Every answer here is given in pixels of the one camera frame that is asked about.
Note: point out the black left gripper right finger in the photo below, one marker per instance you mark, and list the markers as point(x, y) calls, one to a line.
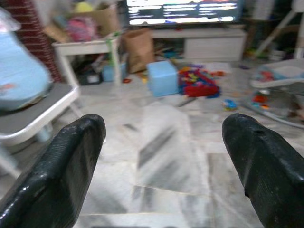
point(268, 175)

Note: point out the brown cardboard box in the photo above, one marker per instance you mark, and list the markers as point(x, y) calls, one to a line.
point(107, 20)

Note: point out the yellow green plush toy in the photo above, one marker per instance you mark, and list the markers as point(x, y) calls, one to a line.
point(83, 7)

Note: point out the blue plastic storage bin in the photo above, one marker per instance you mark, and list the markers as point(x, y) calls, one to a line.
point(111, 72)

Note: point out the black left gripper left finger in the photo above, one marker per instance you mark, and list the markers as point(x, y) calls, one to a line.
point(59, 180)

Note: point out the large flat screen television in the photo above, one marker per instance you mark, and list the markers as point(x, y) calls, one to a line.
point(185, 10)

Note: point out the grey baby bouncer seat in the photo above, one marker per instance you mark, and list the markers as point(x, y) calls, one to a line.
point(278, 78)

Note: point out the small white table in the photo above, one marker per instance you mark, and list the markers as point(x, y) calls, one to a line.
point(85, 47)

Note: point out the small red toy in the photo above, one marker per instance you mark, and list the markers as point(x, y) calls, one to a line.
point(126, 80)

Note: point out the pink backpack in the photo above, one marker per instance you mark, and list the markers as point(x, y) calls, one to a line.
point(80, 28)

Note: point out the white chair grey seat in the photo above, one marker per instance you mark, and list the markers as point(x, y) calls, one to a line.
point(35, 111)

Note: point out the small blue toy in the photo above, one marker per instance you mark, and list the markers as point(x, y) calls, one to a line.
point(229, 105)

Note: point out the white low television cabinet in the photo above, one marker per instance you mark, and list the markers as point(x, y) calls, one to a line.
point(213, 46)

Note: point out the light blue cube box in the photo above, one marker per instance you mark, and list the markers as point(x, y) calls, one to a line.
point(162, 79)

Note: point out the black box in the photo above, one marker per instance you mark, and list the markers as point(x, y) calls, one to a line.
point(90, 78)

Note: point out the brown paper bag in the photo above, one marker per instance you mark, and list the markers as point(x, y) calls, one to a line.
point(139, 50)

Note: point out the red bin of toy blocks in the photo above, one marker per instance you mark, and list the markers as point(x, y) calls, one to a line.
point(199, 86)

